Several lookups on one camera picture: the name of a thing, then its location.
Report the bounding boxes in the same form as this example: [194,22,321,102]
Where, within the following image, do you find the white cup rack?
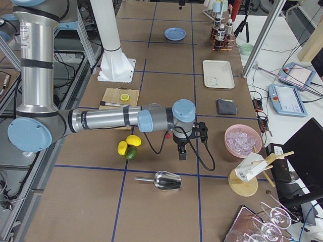
[202,0,229,20]

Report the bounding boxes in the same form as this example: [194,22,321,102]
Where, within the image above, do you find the green bowl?
[240,43,254,55]

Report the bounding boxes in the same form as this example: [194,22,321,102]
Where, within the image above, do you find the black wrist cable arm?
[142,126,217,172]

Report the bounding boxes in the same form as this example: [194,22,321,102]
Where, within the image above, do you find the copper wire bottle rack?
[209,14,236,51]

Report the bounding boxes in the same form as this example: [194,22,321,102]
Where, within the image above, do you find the large yellow lemon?
[126,135,142,147]

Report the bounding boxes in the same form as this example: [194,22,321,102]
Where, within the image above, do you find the blue plate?
[164,27,186,41]

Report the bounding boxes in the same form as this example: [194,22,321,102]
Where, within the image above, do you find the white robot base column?
[91,0,136,83]

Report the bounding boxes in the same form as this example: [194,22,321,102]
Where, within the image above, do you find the pink bowl of ice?
[224,124,262,158]

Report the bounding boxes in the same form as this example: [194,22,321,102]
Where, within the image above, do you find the black monitor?
[282,118,322,208]

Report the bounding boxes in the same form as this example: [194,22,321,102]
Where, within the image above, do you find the small yellow lemon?
[117,141,128,156]

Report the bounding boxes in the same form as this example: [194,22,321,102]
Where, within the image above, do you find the cream bear tray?
[202,60,235,89]

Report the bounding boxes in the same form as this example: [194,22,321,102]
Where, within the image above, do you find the green lime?
[125,146,137,160]

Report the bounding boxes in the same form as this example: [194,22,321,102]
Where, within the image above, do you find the metal scoop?
[135,171,181,191]

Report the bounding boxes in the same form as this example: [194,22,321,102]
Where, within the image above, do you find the wooden cutting board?
[98,88,140,131]

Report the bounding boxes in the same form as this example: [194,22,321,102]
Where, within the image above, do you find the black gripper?
[173,122,208,161]

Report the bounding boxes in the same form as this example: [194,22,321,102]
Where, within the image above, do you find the blue teach pendant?
[279,62,316,88]
[268,84,307,117]

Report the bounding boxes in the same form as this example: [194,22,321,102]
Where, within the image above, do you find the dark drink bottle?
[225,19,234,41]
[216,24,225,48]
[210,17,221,40]

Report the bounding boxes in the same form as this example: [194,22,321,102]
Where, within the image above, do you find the black tripod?
[234,0,250,43]

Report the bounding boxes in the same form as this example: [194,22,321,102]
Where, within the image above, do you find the lemon half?
[120,93,130,102]

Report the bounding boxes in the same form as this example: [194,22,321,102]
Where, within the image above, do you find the aluminium frame post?
[242,0,286,78]

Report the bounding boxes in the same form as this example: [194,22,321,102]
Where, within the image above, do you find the grey folded cloth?
[216,99,237,115]

